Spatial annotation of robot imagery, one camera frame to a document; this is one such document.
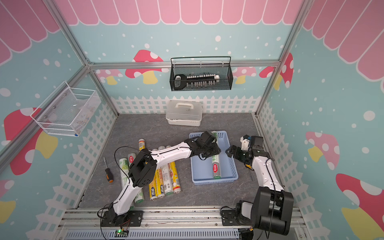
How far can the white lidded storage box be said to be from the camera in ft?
3.54

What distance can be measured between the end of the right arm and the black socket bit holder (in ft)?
1.32

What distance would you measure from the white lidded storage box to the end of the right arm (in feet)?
1.19

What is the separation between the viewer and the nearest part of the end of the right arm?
0.62 meters
